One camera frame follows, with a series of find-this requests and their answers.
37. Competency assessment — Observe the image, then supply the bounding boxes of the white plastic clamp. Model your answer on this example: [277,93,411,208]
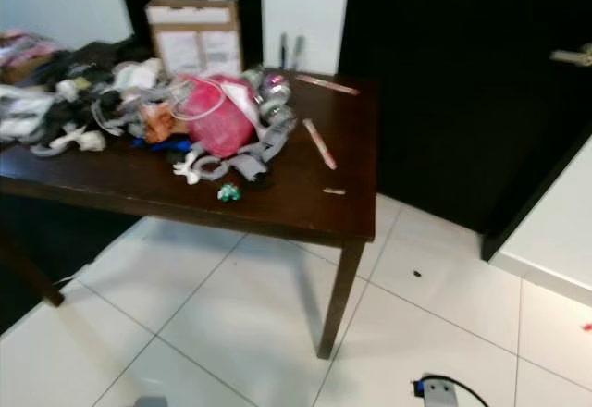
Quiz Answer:
[32,129,82,158]

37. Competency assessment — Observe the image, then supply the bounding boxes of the orange snack bag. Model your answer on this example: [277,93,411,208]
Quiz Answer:
[143,102,188,144]

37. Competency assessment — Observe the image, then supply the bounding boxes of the white plastic container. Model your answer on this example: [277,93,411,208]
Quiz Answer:
[116,58,160,92]

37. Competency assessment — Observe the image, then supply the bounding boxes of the pink paper chopstick sleeve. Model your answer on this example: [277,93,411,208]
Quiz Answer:
[294,72,360,96]
[302,118,339,171]

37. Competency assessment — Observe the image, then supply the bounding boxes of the clear plastic tube loop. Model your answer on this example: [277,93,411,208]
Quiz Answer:
[168,74,255,123]

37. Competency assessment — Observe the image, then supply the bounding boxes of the silver door handle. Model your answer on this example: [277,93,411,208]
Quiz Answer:
[550,43,592,67]

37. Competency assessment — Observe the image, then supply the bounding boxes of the white plastic bracket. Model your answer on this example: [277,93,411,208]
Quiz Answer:
[174,146,228,186]

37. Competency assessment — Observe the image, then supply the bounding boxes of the black door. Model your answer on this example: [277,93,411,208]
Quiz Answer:
[338,0,592,262]

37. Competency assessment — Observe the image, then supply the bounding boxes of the dark brown wooden table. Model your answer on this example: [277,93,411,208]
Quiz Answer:
[0,42,378,360]

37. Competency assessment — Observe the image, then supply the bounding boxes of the pink plastic bag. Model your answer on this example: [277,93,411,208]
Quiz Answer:
[183,74,260,159]

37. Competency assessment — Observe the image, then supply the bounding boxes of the cardboard box of pink bags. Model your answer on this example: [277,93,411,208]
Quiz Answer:
[0,30,56,84]

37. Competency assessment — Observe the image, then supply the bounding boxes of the cardboard box white labels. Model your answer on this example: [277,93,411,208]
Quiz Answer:
[145,0,243,80]

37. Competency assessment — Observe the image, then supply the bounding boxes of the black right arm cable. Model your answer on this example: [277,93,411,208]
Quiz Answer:
[421,374,491,407]

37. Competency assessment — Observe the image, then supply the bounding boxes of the black cable bundle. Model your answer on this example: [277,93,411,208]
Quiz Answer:
[37,42,149,107]

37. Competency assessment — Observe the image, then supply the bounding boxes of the silver purple can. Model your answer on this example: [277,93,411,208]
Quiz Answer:
[254,69,295,129]

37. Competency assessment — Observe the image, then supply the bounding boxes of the small white plastic knob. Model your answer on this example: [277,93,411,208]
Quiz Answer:
[79,129,107,152]

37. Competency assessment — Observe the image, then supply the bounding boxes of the grey plastic clamp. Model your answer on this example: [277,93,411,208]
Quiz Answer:
[227,116,297,177]

